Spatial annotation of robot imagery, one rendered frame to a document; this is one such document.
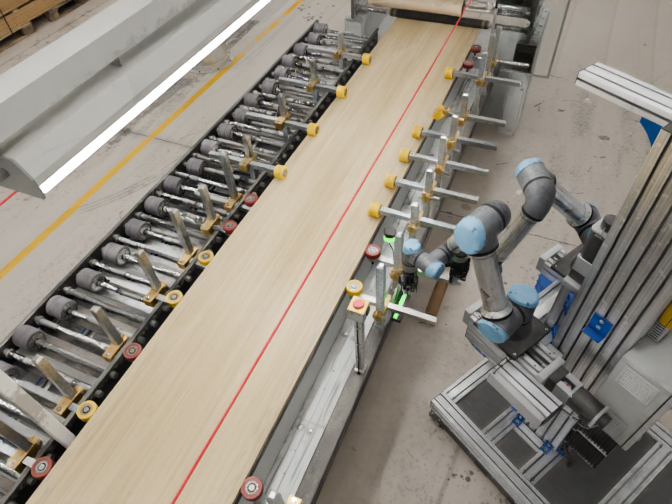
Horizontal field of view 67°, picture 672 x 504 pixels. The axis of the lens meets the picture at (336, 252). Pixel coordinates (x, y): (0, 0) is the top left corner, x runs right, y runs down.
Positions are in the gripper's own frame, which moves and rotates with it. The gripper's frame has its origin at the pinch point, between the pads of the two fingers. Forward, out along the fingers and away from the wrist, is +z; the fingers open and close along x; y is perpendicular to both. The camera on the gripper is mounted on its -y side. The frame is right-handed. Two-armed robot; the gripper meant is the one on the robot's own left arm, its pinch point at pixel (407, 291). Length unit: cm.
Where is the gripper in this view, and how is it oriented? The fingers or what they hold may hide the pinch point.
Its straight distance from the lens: 240.9
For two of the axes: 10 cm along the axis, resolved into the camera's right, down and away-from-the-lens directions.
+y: -0.6, 7.5, -6.6
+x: 10.0, 0.1, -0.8
